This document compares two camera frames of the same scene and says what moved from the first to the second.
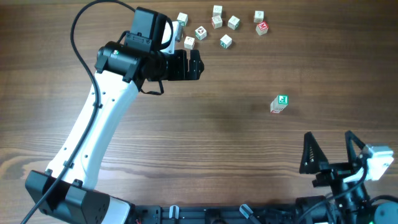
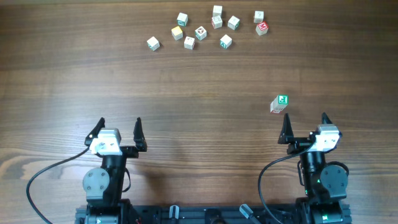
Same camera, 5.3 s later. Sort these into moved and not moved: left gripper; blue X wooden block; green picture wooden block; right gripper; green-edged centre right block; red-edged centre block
Moved: right gripper; left gripper
Not moved: green-edged centre right block; green picture wooden block; red-edged centre block; blue X wooden block
